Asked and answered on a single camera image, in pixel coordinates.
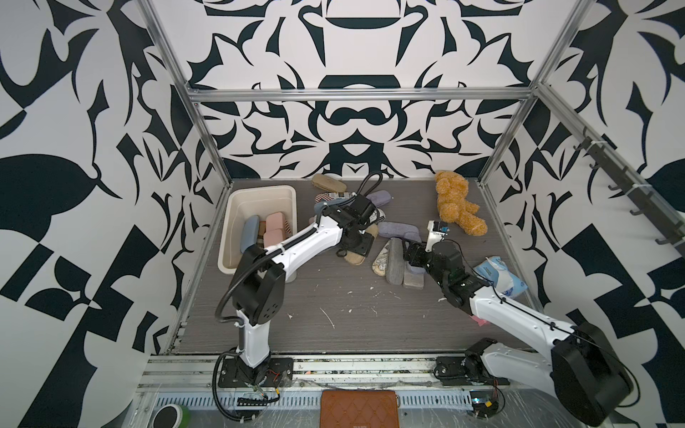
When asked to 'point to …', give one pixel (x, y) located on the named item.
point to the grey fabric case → (395, 261)
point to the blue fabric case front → (250, 232)
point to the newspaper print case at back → (323, 197)
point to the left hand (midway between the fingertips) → (358, 240)
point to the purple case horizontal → (392, 229)
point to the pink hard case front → (275, 221)
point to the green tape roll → (172, 416)
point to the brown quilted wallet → (359, 408)
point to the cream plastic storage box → (242, 202)
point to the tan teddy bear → (453, 206)
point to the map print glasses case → (380, 261)
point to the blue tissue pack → (495, 270)
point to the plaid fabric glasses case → (262, 229)
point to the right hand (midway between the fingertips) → (409, 237)
